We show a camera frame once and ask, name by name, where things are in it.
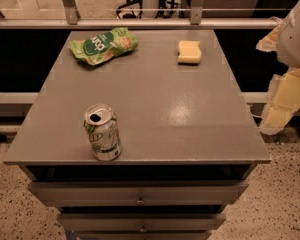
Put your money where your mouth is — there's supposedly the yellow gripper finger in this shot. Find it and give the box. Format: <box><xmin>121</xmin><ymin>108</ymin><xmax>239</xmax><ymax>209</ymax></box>
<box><xmin>259</xmin><ymin>68</ymin><xmax>300</xmax><ymax>135</ymax></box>
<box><xmin>256</xmin><ymin>26</ymin><xmax>280</xmax><ymax>52</ymax></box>

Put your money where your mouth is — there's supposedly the yellow sponge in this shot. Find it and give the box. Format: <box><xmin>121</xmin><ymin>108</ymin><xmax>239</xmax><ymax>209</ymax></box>
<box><xmin>178</xmin><ymin>40</ymin><xmax>202</xmax><ymax>64</ymax></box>

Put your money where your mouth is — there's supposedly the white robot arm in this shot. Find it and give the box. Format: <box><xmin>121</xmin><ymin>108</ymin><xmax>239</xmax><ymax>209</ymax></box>
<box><xmin>256</xmin><ymin>0</ymin><xmax>300</xmax><ymax>135</ymax></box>

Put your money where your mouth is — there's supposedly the green rice chip bag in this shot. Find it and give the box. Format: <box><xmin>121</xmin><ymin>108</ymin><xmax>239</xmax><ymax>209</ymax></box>
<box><xmin>70</xmin><ymin>27</ymin><xmax>138</xmax><ymax>66</ymax></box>

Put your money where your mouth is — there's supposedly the metal railing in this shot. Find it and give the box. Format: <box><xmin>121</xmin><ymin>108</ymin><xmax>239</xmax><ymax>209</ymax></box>
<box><xmin>0</xmin><ymin>0</ymin><xmax>284</xmax><ymax>30</ymax></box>

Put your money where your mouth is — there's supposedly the black office chair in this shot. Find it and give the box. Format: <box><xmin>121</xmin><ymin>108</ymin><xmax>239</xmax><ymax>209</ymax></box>
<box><xmin>116</xmin><ymin>0</ymin><xmax>142</xmax><ymax>19</ymax></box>

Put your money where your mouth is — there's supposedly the grey drawer cabinet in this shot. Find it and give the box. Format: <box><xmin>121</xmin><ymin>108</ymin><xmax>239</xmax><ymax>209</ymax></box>
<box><xmin>5</xmin><ymin>30</ymin><xmax>270</xmax><ymax>240</ymax></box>

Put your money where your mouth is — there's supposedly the green white soda can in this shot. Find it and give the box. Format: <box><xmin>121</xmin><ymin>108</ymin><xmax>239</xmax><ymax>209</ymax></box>
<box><xmin>84</xmin><ymin>104</ymin><xmax>121</xmax><ymax>161</ymax></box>

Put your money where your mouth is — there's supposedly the top grey drawer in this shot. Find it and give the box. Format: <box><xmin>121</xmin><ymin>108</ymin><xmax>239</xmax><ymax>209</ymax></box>
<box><xmin>29</xmin><ymin>181</ymin><xmax>248</xmax><ymax>207</ymax></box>

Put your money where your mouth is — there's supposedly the grey drawer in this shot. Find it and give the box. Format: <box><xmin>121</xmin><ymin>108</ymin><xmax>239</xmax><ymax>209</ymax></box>
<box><xmin>29</xmin><ymin>181</ymin><xmax>248</xmax><ymax>207</ymax></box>
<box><xmin>59</xmin><ymin>213</ymin><xmax>225</xmax><ymax>233</ymax></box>

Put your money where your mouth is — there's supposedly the middle grey drawer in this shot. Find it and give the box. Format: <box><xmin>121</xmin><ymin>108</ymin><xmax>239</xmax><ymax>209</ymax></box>
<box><xmin>59</xmin><ymin>213</ymin><xmax>225</xmax><ymax>233</ymax></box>

